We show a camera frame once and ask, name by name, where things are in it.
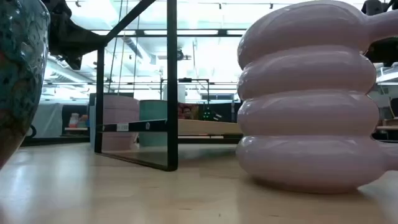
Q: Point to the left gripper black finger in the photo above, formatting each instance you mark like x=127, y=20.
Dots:
x=98, y=40

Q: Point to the dark speckled glazed mug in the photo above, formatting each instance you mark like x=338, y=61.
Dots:
x=21, y=77

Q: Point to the purple ribbed mug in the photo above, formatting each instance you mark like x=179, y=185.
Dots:
x=121, y=112

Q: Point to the teal mug with white inside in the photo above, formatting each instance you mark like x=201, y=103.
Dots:
x=152, y=112

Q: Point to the lilac bubble-shaped mug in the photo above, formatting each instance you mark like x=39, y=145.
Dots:
x=308, y=109

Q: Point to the stack of coloured items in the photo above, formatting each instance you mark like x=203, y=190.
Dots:
x=77, y=121

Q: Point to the black ceiling spotlight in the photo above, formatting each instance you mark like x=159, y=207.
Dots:
x=180, y=54

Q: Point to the grey cloth cover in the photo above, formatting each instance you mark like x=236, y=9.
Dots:
x=46, y=119

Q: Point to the dark box with green lights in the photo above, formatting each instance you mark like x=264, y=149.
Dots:
x=222, y=112

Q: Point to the wooden background table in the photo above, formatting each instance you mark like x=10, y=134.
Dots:
x=387, y=127

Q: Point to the wooden shelf with black frame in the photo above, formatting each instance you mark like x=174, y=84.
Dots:
x=172, y=93

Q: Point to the black background frame rig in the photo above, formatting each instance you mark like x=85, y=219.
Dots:
x=192, y=81

